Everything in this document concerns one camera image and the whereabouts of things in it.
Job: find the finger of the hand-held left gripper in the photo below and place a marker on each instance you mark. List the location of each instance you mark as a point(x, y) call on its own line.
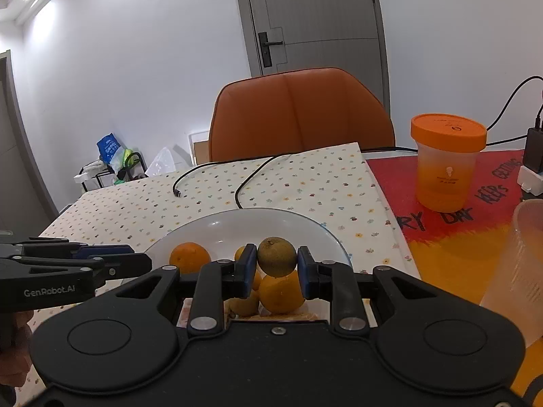
point(127, 263)
point(102, 250)

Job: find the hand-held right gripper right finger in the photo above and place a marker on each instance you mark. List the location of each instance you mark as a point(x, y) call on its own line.
point(304, 275)

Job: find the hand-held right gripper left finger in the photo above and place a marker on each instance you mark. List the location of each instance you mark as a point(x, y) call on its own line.
point(248, 275)

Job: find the olive green round fruit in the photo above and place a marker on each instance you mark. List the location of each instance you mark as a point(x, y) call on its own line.
point(277, 256)

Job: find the white plate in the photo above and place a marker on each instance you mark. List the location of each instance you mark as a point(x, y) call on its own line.
point(220, 229)

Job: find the orange mandarin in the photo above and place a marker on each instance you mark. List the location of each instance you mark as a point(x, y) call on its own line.
point(189, 257)

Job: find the person's left hand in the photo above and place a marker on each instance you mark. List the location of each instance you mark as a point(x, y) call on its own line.
point(19, 364)

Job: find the small yellow fruit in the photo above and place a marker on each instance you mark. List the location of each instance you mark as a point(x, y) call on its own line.
point(246, 305)

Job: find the large orange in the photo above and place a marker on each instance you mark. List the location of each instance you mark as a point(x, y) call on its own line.
point(280, 294)

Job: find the dotted white tablecloth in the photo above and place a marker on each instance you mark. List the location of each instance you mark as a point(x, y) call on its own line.
point(127, 207)

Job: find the yellow green bag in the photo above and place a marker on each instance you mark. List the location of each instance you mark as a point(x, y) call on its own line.
point(123, 157)

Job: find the blue plastic bag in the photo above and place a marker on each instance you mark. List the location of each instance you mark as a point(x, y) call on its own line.
point(108, 146)

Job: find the clear plastic bag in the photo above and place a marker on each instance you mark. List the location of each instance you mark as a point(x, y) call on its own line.
point(163, 163)

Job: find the cardboard box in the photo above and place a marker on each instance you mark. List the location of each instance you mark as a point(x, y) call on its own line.
point(200, 152)

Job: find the red and yellow mat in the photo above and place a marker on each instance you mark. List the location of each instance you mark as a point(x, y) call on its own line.
point(394, 178)

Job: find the grey door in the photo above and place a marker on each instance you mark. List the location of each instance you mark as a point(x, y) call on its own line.
point(12, 135)
point(314, 8)

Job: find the orange leather chair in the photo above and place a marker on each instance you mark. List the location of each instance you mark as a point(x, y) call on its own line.
point(297, 110)

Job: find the orange lidded plastic cup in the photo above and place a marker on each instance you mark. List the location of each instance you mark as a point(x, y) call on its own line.
point(445, 169)

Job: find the clear plastic cup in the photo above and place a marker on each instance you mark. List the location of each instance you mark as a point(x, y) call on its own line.
point(515, 271)

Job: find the white power strip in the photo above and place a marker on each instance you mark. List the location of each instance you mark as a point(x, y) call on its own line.
point(530, 180)

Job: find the black charger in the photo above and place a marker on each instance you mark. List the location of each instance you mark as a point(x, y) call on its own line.
point(535, 146)

